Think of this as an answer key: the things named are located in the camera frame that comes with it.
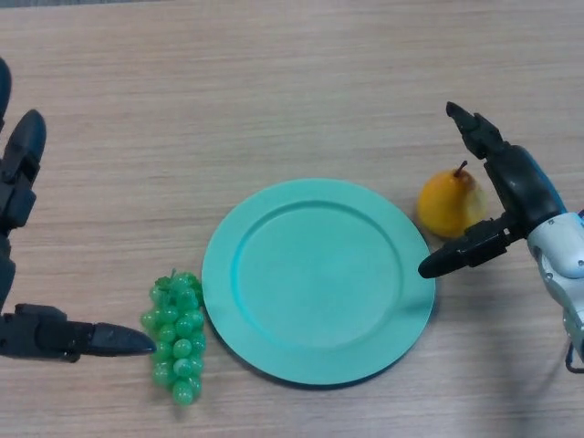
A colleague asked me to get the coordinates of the green grape bunch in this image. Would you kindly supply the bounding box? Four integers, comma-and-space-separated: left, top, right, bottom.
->
139, 267, 206, 407

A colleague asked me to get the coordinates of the green round plate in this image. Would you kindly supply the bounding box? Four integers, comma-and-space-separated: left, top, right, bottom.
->
201, 177, 438, 390

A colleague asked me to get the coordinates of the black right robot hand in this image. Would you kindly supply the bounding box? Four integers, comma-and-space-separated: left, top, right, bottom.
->
418, 100, 569, 279

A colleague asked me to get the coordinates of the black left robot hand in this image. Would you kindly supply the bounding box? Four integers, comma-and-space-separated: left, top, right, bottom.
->
0, 57, 158, 364

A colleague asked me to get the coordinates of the yellow pear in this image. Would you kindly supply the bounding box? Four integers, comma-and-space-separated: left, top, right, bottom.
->
417, 160, 488, 239

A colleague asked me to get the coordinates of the thin black forearm cable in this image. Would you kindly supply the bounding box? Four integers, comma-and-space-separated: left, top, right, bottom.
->
563, 338, 584, 373

